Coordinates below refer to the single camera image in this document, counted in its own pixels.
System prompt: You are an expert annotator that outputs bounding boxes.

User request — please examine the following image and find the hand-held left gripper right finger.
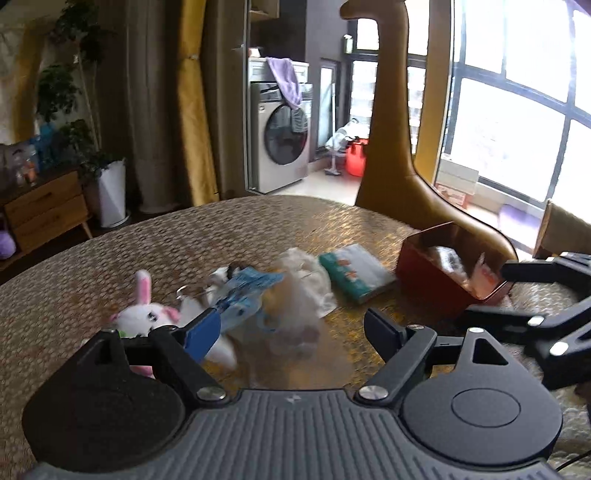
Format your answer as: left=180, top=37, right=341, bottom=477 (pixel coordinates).
left=355, top=308, right=522, bottom=404

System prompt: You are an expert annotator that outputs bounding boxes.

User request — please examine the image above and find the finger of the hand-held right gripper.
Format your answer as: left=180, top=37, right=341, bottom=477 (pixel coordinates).
left=501, top=253, right=591, bottom=298
left=455, top=295, right=591, bottom=392

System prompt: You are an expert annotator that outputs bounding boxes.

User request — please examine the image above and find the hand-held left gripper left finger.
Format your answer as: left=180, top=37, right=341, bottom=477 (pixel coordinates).
left=83, top=308, right=228, bottom=402

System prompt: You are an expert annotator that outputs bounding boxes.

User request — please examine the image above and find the blue plastic packet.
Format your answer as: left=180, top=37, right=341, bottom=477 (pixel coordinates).
left=208, top=265, right=288, bottom=334

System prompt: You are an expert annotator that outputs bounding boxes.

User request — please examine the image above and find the red box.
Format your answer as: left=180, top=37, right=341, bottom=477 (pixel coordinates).
left=396, top=222, right=515, bottom=319

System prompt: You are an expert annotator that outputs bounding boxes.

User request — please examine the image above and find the white cloth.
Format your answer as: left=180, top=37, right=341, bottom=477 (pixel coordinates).
left=272, top=247, right=339, bottom=319

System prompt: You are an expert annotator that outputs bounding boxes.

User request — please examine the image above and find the red white packet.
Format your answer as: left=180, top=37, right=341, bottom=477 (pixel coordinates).
left=466, top=253, right=503, bottom=297

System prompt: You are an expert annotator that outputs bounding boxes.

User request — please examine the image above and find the purple mat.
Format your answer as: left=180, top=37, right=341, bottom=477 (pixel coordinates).
left=498, top=203, right=546, bottom=241

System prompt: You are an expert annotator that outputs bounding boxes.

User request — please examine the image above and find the beige padded chair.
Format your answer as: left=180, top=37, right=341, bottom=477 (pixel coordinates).
left=532, top=198, right=591, bottom=260

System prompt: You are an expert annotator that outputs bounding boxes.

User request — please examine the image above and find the tissue pack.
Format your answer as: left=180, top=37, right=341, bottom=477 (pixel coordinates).
left=318, top=244, right=398, bottom=305

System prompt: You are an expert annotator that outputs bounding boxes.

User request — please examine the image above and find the white bunny plush toy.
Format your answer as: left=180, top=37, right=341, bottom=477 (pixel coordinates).
left=110, top=270, right=237, bottom=379

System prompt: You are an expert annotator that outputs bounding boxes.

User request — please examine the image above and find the clear plastic bag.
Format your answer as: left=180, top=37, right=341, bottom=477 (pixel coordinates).
left=252, top=295, right=321, bottom=358

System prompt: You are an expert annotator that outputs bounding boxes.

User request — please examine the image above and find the cardboard box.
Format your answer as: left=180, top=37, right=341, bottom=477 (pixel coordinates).
left=434, top=157, right=481, bottom=209

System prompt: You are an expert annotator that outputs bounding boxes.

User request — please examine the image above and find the white planter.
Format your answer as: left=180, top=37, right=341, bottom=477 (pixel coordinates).
left=96, top=158, right=131, bottom=229

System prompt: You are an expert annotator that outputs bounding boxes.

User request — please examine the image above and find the red bucket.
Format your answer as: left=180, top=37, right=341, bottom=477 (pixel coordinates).
left=344, top=138, right=370, bottom=179

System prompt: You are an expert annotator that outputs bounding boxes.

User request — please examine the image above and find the tan leather chair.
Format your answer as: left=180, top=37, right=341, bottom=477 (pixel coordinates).
left=339, top=0, right=519, bottom=265

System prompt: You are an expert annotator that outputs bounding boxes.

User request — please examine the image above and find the wooden cabinet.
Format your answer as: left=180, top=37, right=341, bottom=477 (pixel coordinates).
left=0, top=168, right=94, bottom=254

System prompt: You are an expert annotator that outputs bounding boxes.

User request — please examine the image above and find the silver washing machine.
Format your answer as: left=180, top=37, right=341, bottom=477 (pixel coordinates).
left=248, top=59, right=313, bottom=195

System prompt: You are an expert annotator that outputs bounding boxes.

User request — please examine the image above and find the gold curtain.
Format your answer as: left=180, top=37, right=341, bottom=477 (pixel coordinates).
left=178, top=0, right=221, bottom=207

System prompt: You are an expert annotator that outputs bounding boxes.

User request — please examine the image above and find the cluster of bottles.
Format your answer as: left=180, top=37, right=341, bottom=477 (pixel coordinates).
left=0, top=124, right=63, bottom=186

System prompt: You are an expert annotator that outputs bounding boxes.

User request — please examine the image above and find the purple towel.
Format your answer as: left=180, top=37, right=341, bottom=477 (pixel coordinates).
left=266, top=57, right=304, bottom=110

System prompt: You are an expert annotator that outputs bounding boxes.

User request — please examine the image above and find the green potted plant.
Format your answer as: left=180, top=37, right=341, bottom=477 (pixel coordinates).
left=36, top=0, right=117, bottom=182

